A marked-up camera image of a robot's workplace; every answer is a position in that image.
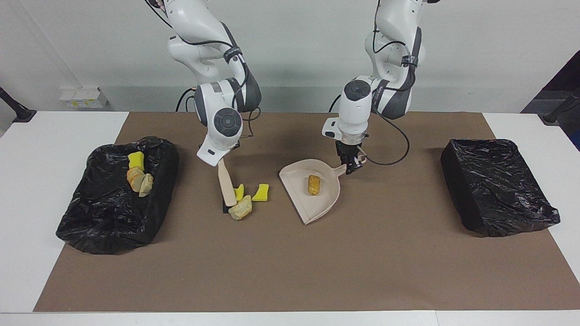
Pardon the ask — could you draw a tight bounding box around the beige brush with black bristles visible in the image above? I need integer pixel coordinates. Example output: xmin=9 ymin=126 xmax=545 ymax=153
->
xmin=218 ymin=161 xmax=237 ymax=215

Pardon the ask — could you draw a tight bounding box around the beige plastic dustpan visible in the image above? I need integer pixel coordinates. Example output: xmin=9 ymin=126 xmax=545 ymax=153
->
xmin=278 ymin=154 xmax=367 ymax=225

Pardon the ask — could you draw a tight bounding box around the pale beige sponge scrap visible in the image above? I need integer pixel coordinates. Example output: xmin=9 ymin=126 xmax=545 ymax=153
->
xmin=138 ymin=173 xmax=155 ymax=198
xmin=228 ymin=195 xmax=253 ymax=221

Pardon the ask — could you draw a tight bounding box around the orange striped sponge scrap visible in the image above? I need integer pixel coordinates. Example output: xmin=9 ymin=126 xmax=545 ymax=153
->
xmin=126 ymin=166 xmax=145 ymax=193

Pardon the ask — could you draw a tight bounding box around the bin with black bag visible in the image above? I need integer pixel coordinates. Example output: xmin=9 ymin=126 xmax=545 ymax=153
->
xmin=440 ymin=138 xmax=561 ymax=238
xmin=55 ymin=136 xmax=180 ymax=255

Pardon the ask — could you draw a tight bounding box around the brown table mat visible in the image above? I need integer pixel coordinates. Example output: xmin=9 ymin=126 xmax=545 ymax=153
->
xmin=33 ymin=112 xmax=580 ymax=313

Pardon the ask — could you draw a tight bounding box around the black stand leg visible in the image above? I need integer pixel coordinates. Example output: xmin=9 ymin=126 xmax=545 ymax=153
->
xmin=543 ymin=88 xmax=580 ymax=125
xmin=0 ymin=86 xmax=37 ymax=124

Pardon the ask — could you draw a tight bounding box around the dark blue partition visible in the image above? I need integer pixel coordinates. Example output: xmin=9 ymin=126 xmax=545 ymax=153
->
xmin=521 ymin=50 xmax=580 ymax=152

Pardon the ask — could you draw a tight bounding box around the black right base cable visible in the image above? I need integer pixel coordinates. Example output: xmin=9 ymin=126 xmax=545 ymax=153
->
xmin=175 ymin=87 xmax=200 ymax=112

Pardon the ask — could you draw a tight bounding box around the white wall socket box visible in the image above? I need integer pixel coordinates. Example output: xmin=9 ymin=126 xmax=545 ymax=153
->
xmin=59 ymin=87 xmax=109 ymax=109

